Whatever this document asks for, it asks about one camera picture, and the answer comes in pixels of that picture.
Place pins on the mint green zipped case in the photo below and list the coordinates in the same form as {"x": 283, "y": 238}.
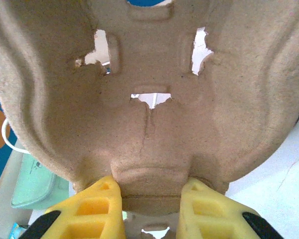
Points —
{"x": 35, "y": 184}

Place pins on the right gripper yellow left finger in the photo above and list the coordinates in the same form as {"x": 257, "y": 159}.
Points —
{"x": 89, "y": 219}

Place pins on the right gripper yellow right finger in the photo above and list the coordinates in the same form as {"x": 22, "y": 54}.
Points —
{"x": 214, "y": 219}

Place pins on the brown pulp cup carrier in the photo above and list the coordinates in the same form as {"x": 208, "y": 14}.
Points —
{"x": 149, "y": 144}

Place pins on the blue wet wipes packet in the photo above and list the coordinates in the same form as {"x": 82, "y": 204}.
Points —
{"x": 16, "y": 231}

